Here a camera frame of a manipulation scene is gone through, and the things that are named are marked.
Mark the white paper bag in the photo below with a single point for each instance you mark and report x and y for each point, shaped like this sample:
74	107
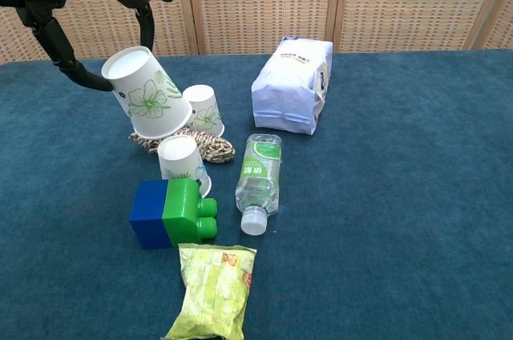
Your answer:
288	87

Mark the blue toy building block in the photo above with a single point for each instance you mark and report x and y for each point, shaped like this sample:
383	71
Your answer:
146	211

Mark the green toy building block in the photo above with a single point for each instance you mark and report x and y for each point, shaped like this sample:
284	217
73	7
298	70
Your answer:
182	207

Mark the wooden woven folding screen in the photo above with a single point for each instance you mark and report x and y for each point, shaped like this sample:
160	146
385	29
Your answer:
260	3

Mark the yellow-green snack packet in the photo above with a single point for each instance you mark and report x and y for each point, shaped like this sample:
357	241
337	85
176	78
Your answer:
212	292

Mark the white floral paper cup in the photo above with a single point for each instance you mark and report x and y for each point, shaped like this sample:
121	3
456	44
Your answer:
180	159
204	111
152	99

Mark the blue felt table mat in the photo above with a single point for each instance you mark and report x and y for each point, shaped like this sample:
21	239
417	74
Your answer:
380	195

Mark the clear green-label water bottle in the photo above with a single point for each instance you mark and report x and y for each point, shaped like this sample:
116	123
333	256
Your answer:
258	179

